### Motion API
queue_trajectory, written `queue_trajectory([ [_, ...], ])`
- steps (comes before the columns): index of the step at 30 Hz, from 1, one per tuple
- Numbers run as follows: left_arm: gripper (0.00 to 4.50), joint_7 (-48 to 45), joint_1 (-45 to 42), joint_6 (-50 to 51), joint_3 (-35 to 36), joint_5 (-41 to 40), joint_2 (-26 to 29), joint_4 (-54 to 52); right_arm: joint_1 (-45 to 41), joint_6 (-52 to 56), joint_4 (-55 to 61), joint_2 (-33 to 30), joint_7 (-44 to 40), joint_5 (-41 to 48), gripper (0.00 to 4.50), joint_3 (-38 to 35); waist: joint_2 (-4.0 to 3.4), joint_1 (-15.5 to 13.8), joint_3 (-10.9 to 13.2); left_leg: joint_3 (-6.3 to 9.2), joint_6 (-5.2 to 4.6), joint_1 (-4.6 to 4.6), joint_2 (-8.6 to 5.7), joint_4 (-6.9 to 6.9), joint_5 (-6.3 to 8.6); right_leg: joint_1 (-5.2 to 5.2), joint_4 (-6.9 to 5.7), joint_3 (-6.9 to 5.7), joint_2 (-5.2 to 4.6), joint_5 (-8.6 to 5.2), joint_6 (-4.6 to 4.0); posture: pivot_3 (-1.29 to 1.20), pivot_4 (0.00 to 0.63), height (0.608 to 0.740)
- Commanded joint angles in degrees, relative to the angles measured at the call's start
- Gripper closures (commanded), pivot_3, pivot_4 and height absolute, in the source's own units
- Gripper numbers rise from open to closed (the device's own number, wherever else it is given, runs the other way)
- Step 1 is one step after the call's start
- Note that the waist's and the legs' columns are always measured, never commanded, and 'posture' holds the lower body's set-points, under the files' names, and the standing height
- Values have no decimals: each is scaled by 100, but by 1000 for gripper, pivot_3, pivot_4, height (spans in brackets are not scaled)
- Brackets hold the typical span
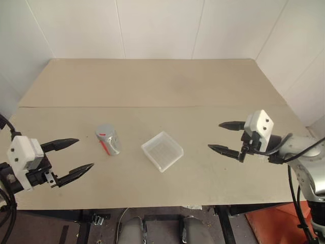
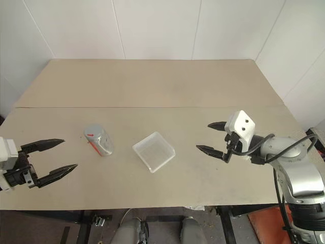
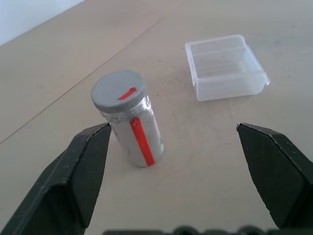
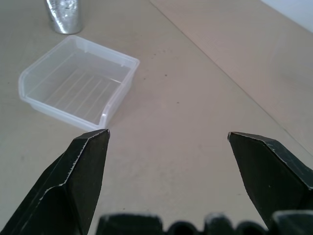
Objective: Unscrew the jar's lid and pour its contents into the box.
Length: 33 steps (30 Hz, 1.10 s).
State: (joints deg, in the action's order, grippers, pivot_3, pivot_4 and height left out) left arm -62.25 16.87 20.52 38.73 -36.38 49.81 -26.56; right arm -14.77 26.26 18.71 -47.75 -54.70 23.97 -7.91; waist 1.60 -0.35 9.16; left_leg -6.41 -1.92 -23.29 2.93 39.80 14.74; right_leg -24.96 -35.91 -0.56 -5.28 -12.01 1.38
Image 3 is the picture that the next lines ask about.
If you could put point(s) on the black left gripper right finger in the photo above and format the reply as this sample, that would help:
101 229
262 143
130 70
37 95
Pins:
278 176

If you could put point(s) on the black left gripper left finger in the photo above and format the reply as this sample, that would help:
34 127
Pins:
61 186

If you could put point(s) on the grey bottle with red stripe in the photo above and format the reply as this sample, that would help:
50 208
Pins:
139 139

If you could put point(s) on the grey bottle cap red mark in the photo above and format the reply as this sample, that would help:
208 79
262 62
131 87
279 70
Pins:
117 91

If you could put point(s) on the clear plastic bin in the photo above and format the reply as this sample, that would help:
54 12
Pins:
225 68

